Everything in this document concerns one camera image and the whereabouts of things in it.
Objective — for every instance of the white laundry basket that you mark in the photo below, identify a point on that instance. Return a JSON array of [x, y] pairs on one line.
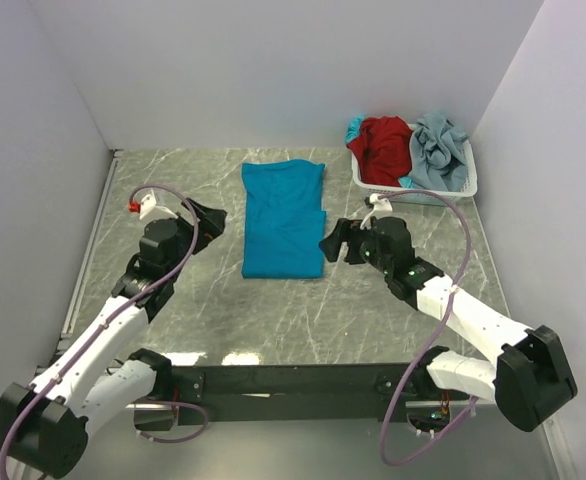
[[419, 196]]

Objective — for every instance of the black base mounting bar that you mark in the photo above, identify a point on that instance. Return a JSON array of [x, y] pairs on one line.
[[283, 393]]

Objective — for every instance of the aluminium rail frame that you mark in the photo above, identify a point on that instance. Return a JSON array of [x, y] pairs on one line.
[[216, 317]]

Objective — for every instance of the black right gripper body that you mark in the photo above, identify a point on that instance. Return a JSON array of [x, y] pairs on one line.
[[352, 241]]

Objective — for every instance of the grey t shirt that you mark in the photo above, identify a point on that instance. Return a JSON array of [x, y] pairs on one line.
[[436, 150]]

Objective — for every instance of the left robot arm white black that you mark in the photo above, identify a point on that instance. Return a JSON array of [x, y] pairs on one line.
[[47, 424]]

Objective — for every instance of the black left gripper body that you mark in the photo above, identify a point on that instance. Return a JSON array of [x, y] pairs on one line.
[[196, 225]]

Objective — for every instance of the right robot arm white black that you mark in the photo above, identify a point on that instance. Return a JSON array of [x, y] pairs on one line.
[[524, 371]]

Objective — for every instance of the light blue garment in basket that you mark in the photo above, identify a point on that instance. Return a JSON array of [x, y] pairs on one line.
[[353, 129]]

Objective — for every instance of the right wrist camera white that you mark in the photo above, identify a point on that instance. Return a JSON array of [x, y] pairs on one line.
[[380, 207]]

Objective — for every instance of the red t shirt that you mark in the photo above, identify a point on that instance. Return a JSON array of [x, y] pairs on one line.
[[382, 150]]

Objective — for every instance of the blue t shirt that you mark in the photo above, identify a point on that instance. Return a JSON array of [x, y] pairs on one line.
[[284, 220]]

